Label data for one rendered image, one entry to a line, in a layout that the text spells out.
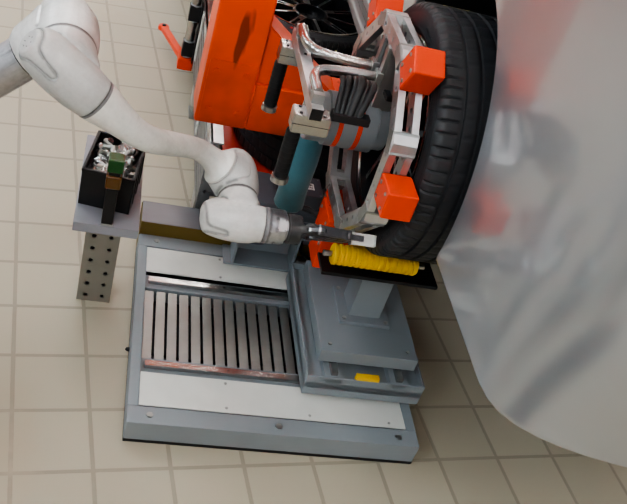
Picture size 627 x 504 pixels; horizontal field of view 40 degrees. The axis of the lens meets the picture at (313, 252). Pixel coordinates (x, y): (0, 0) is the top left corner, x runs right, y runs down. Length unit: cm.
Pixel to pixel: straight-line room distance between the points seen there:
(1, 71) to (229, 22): 78
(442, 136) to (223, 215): 55
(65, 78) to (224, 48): 86
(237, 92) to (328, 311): 72
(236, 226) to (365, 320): 68
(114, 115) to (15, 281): 104
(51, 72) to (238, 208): 55
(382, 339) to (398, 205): 71
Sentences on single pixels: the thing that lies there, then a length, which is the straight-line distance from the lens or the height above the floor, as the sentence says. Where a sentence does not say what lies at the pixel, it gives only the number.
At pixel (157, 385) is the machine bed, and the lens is 244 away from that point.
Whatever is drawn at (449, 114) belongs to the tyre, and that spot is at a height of 105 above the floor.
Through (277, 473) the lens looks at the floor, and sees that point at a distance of 243.
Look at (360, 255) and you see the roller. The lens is 232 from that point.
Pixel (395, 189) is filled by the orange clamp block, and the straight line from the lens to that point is 195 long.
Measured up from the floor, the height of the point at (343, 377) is 15.
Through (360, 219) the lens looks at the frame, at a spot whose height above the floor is 73.
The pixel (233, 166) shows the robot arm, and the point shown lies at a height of 72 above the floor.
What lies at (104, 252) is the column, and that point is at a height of 20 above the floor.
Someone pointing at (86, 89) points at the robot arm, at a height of 97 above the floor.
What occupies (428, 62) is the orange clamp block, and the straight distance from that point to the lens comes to 195.
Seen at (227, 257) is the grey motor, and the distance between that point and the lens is 288.
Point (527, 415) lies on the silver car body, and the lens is 168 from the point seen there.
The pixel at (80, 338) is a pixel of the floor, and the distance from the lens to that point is 263.
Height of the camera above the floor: 187
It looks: 36 degrees down
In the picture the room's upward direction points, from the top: 19 degrees clockwise
